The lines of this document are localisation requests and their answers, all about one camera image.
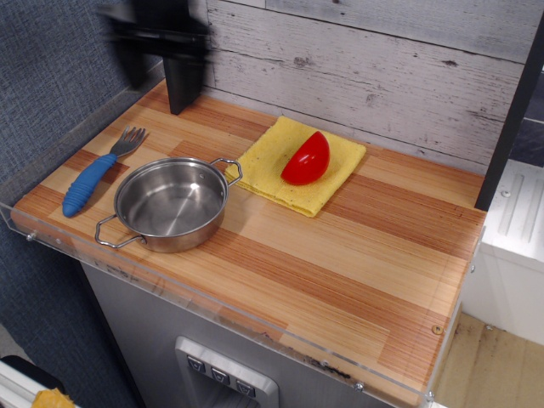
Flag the silver toy fridge cabinet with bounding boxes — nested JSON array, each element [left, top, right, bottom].
[[82, 265, 385, 407]]

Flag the stainless steel pot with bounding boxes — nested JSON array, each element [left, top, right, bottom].
[[95, 157, 243, 253]]

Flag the red plastic half tomato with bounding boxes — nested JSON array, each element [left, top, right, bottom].
[[280, 131, 331, 185]]

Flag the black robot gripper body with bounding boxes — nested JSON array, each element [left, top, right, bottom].
[[98, 1, 209, 89]]

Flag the yellow folded cloth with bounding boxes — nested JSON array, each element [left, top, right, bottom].
[[225, 116, 366, 218]]

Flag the clear acrylic table guard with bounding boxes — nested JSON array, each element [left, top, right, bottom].
[[13, 51, 490, 407]]

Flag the blue handled metal fork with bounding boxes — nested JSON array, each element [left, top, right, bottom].
[[62, 127, 146, 218]]

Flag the yellow black object at corner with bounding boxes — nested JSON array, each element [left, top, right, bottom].
[[1, 355, 77, 408]]

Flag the white ridged toy sink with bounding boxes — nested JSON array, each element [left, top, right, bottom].
[[461, 160, 543, 344]]

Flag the silver dispenser button panel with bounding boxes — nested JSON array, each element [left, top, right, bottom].
[[175, 336, 280, 407]]

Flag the dark right upright post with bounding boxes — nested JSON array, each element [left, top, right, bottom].
[[474, 16, 543, 211]]

